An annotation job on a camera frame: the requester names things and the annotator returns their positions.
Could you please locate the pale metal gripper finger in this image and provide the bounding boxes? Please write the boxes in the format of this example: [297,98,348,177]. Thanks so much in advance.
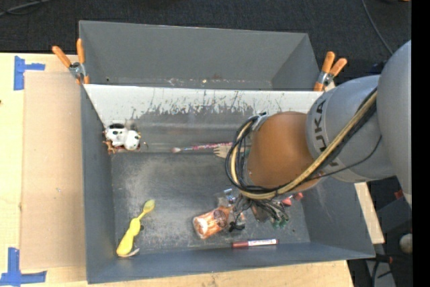
[218,188,237,210]

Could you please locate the red-brown marker pen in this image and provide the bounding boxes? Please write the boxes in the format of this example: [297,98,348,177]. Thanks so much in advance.
[231,238,280,249]

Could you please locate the grey metal bin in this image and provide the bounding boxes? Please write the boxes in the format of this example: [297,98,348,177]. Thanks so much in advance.
[77,19,376,284]

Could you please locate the pink stick back scratcher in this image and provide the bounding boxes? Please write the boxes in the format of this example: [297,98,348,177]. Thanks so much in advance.
[171,141,236,159]

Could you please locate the yellow toothbrush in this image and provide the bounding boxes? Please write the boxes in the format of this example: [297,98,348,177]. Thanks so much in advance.
[116,199,156,258]

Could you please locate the white and black toy animal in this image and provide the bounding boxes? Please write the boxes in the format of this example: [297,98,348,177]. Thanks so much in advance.
[103,123,142,151]

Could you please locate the brown cardboard board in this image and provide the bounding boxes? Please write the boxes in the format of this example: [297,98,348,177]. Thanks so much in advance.
[19,70,89,272]

